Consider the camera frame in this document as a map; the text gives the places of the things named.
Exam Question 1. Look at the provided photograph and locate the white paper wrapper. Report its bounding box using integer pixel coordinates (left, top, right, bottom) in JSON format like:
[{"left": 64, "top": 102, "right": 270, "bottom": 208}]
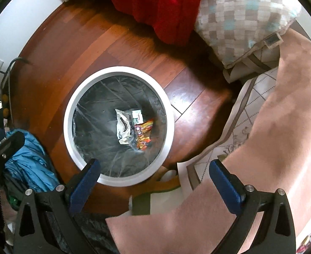
[{"left": 115, "top": 109, "right": 143, "bottom": 146}]

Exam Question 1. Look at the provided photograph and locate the orange chips snack bag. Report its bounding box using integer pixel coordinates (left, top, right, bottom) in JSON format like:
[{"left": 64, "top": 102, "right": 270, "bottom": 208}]
[{"left": 134, "top": 119, "right": 154, "bottom": 150}]

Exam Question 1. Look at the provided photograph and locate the white round trash bin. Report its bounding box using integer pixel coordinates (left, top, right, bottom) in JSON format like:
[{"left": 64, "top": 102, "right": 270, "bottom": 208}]
[{"left": 63, "top": 66, "right": 175, "bottom": 187}]

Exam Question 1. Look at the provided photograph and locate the blue jacket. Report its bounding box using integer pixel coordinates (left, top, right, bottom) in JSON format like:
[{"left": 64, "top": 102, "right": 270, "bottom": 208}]
[{"left": 5, "top": 129, "right": 60, "bottom": 193}]

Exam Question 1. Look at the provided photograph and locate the pink bed blanket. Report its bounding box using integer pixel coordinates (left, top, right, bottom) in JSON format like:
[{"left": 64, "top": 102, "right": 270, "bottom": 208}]
[{"left": 106, "top": 29, "right": 311, "bottom": 253}]

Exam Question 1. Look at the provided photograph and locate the checkered grey pillow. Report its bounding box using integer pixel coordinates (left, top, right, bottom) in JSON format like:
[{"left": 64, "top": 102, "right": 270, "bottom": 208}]
[{"left": 194, "top": 0, "right": 302, "bottom": 68}]

